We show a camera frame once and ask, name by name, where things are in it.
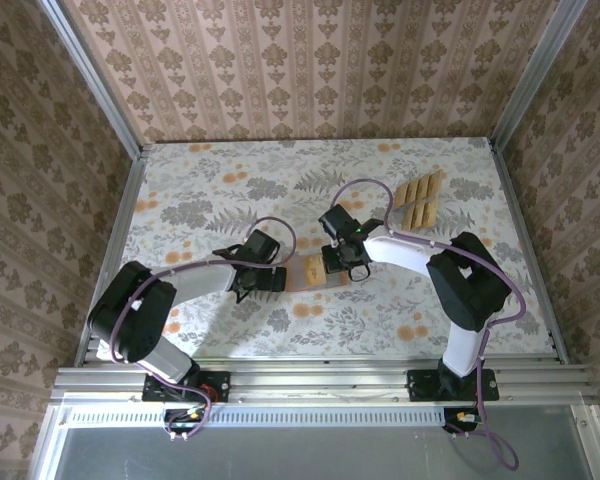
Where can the grey metal sheet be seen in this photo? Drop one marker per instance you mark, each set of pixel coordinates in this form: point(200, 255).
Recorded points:
point(305, 455)

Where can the black connector block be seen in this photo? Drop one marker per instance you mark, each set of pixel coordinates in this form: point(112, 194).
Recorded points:
point(452, 415)
point(177, 414)

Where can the short aluminium frame bar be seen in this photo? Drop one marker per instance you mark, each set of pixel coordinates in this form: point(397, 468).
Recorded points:
point(592, 450)
point(47, 450)

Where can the pink leather card holder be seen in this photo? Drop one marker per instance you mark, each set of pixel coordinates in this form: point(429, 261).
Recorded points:
point(295, 277)

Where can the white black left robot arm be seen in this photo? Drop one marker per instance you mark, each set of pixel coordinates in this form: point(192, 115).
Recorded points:
point(145, 330)

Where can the aluminium table side rail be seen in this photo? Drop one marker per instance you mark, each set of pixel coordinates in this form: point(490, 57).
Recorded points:
point(512, 200)
point(123, 200)

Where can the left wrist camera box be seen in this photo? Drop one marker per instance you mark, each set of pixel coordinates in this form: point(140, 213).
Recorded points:
point(260, 247)

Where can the tan wooden patterned card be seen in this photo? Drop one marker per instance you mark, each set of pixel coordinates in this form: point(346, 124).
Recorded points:
point(409, 219)
point(314, 272)
point(419, 216)
point(434, 183)
point(423, 186)
point(412, 191)
point(430, 212)
point(402, 195)

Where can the aluminium frame post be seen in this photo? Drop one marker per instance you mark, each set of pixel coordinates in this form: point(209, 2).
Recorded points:
point(92, 75)
point(537, 75)

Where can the long aluminium mounting rail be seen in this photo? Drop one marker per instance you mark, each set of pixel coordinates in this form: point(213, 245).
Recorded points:
point(320, 382)

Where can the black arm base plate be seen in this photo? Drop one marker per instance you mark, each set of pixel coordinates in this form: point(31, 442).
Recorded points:
point(420, 387)
point(215, 385)

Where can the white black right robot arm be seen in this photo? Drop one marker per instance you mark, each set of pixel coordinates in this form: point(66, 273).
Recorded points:
point(470, 290)

